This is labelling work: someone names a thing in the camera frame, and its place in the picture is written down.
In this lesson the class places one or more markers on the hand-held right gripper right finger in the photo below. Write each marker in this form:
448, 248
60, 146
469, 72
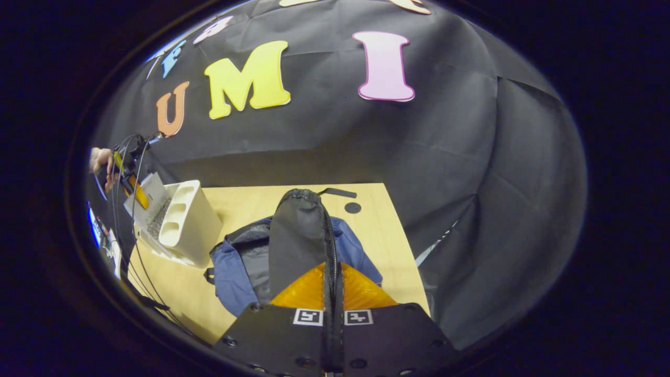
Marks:
392, 340

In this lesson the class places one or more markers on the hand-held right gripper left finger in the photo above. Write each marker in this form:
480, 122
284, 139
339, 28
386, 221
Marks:
272, 340

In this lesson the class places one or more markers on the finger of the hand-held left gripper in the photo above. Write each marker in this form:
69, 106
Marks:
137, 193

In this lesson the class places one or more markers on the white book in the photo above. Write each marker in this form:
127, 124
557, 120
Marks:
154, 204

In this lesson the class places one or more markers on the white plastic bookshelf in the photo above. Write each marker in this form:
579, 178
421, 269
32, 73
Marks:
193, 225

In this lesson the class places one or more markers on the blue schoolbag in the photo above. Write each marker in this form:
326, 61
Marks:
235, 267

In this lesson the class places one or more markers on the bright screen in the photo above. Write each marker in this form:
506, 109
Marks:
97, 230

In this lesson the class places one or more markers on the black round table grommet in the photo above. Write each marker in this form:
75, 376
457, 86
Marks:
353, 208

